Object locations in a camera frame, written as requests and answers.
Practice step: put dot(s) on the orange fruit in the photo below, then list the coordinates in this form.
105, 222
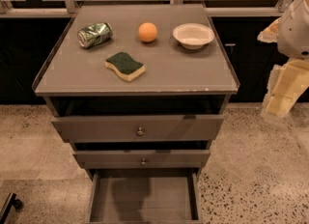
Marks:
147, 32

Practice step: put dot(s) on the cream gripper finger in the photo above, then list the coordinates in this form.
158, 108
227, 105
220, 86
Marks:
269, 34
285, 86

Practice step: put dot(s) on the white bowl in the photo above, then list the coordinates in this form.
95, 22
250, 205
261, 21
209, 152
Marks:
193, 35

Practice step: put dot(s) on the grey drawer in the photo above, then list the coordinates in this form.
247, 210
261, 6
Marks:
144, 196
142, 159
82, 129

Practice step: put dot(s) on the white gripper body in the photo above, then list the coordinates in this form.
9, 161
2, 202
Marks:
294, 30

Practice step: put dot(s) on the grey bottom drawer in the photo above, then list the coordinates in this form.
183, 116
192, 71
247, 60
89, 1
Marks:
144, 196

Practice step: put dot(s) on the black caster wheel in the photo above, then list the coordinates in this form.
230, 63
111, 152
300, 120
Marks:
10, 202

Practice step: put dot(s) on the green and yellow sponge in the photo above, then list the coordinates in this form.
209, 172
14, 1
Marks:
125, 66

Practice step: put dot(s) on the grey top drawer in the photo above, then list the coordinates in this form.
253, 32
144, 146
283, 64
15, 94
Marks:
82, 129

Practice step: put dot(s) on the crushed green soda can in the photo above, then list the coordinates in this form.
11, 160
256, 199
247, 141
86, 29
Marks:
94, 34

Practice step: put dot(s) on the grey drawer cabinet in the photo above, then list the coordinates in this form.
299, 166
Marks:
138, 87

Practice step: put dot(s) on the grey middle drawer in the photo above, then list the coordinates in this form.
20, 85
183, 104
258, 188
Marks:
142, 159

